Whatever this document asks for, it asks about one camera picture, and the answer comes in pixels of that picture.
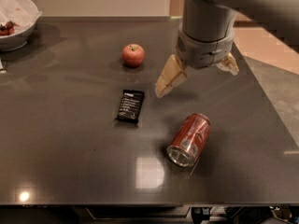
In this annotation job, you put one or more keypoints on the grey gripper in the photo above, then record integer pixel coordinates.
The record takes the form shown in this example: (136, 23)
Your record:
(204, 51)

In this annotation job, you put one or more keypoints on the red coke can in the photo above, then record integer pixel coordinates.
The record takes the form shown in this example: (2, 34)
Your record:
(187, 145)

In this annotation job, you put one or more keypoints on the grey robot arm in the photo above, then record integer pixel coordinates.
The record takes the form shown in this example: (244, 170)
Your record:
(205, 35)

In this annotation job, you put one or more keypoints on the red apple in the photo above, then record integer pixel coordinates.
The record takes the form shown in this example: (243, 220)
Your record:
(133, 55)

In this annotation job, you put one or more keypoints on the black snack bar wrapper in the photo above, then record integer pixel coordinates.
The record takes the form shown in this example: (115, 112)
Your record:
(130, 106)

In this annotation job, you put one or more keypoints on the red strawberries in bowl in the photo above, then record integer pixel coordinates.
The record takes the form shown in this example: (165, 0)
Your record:
(8, 28)

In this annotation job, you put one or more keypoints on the white bowl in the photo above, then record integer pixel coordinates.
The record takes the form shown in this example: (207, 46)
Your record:
(18, 39)

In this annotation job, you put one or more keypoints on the white napkin in bowl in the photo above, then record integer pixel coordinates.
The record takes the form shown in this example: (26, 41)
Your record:
(23, 12)

